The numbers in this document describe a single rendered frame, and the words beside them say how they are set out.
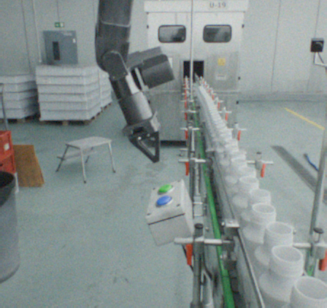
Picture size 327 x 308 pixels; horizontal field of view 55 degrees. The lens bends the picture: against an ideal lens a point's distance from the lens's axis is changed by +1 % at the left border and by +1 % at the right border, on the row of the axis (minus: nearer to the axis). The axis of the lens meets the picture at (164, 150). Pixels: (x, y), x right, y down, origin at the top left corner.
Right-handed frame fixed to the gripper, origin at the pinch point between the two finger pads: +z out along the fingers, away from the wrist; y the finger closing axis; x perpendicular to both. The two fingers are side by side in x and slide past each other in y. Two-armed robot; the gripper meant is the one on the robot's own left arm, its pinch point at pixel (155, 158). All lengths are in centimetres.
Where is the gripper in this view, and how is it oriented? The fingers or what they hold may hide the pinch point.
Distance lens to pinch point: 68.6
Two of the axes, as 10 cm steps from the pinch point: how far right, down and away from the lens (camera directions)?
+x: -9.4, 3.2, 1.6
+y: 0.6, -2.9, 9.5
